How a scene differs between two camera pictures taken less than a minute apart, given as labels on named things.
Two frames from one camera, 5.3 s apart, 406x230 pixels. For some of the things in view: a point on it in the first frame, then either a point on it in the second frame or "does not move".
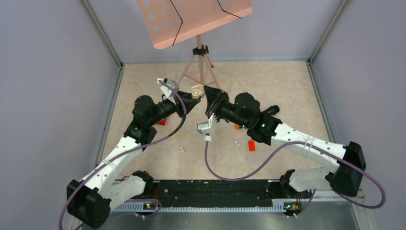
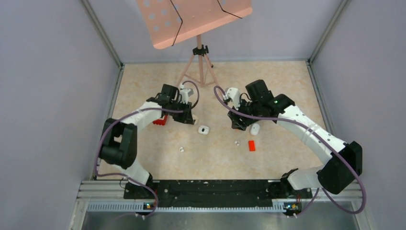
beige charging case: (197, 91) to (194, 117)
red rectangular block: (252, 145) does not move
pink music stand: (170, 22) does not move
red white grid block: (162, 122) does not move
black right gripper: (215, 97) to (237, 122)
